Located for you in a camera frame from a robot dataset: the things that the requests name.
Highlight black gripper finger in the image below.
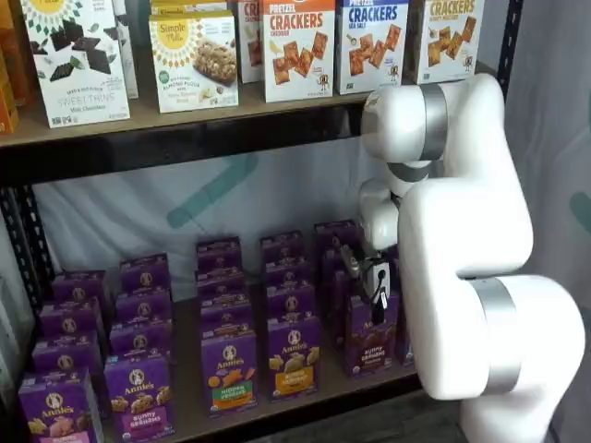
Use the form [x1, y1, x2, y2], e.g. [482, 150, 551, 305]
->
[369, 275, 389, 325]

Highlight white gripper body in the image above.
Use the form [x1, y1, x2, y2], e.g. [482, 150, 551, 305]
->
[363, 251, 400, 302]

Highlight purple Annie's box brown patch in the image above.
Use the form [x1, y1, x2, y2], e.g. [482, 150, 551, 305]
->
[321, 246, 356, 296]
[346, 293, 402, 380]
[315, 221, 365, 254]
[332, 267, 373, 345]

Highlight purple Annie's box orange patch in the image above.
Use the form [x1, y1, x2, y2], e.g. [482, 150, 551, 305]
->
[267, 317, 323, 401]
[259, 230, 306, 262]
[266, 281, 318, 322]
[264, 256, 311, 286]

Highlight purple Annie's box green patch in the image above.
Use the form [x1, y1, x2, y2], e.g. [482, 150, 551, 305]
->
[196, 237, 243, 271]
[198, 286, 253, 311]
[200, 329, 259, 419]
[196, 266, 248, 291]
[200, 307, 255, 334]

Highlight blue sea salt crackers box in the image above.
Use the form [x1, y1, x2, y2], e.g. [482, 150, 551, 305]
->
[335, 0, 411, 96]

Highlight orange cheddar pretzel crackers box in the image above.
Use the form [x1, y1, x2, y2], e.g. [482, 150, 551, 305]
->
[236, 0, 265, 85]
[260, 0, 337, 103]

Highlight yellow honey mustard crackers box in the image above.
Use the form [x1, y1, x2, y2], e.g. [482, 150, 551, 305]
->
[408, 0, 487, 87]

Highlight purple Annie's box magenta patch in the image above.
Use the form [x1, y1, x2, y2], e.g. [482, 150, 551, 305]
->
[115, 288, 175, 324]
[109, 317, 175, 359]
[118, 253, 172, 294]
[103, 353, 177, 439]

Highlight Simple Mills almond bars box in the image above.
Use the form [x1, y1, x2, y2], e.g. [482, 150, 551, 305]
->
[148, 9, 240, 114]
[150, 0, 232, 18]

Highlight purple Annie's box pink patch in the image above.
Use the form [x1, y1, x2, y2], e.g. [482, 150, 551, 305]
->
[18, 368, 105, 443]
[39, 298, 108, 341]
[51, 270, 112, 305]
[31, 332, 105, 377]

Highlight Simple Mills sweet thins box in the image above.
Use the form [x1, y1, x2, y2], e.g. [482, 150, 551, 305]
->
[20, 0, 132, 129]
[112, 0, 139, 101]

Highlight dark orange snack box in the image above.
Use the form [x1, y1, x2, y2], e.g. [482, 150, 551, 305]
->
[0, 0, 34, 114]

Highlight white backdrop sheet teal marks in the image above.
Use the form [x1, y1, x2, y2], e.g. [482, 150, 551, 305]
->
[0, 0, 591, 443]

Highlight black metal shelf frame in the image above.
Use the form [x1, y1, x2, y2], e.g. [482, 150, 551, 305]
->
[0, 0, 525, 443]

